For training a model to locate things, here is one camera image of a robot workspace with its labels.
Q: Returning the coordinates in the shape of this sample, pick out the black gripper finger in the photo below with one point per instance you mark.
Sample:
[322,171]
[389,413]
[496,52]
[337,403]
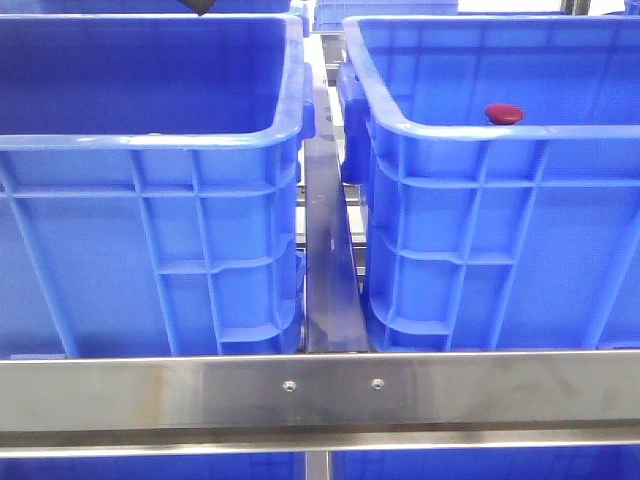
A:
[200,7]

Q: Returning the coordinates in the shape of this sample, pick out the red mushroom push button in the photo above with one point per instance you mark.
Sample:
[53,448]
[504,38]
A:
[502,114]

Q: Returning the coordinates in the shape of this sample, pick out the rear right blue crate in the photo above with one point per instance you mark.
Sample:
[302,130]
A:
[329,15]

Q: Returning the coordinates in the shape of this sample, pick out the left blue plastic crate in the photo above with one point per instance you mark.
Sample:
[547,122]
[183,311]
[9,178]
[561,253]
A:
[149,184]

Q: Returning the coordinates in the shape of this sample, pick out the blue plastic crate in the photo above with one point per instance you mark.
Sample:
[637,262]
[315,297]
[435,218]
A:
[484,237]
[149,184]

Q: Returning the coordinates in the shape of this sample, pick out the rear left blue crate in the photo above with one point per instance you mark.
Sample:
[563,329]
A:
[294,8]

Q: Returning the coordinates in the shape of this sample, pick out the steel centre divider bar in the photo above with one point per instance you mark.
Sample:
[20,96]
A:
[335,322]

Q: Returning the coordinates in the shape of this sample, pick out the right blue plastic crate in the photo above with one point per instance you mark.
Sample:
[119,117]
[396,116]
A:
[484,237]

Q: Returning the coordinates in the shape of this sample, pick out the lower left blue crate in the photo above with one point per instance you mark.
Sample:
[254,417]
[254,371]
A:
[215,466]

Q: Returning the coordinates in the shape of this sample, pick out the lower right blue crate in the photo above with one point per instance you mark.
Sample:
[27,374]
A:
[586,462]

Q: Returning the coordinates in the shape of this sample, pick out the left rail screw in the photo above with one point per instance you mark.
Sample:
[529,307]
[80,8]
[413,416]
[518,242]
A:
[289,386]

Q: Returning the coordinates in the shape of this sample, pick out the rail screw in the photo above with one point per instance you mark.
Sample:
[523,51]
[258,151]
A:
[377,384]
[289,386]

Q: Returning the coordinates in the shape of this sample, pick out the right rail screw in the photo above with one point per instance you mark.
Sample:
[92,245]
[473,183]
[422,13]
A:
[377,384]

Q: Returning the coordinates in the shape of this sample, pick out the steel front rack rail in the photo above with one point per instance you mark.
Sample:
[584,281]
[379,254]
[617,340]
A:
[199,405]

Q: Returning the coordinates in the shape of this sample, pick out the steel vertical rack post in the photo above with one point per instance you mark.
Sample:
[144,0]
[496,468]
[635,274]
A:
[318,465]

